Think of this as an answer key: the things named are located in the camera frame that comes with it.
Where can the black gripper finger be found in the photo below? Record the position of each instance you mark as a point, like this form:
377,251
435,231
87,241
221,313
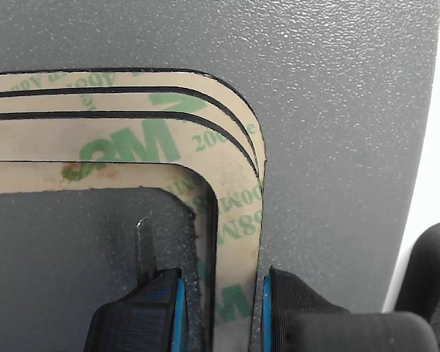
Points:
139,315
278,311

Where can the tan adhesive rectangular frame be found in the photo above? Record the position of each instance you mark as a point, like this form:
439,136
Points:
95,78
95,102
223,176

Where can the dark grey tray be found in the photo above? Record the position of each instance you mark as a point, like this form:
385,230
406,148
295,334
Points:
315,110

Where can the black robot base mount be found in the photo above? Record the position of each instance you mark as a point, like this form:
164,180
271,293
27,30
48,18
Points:
432,264

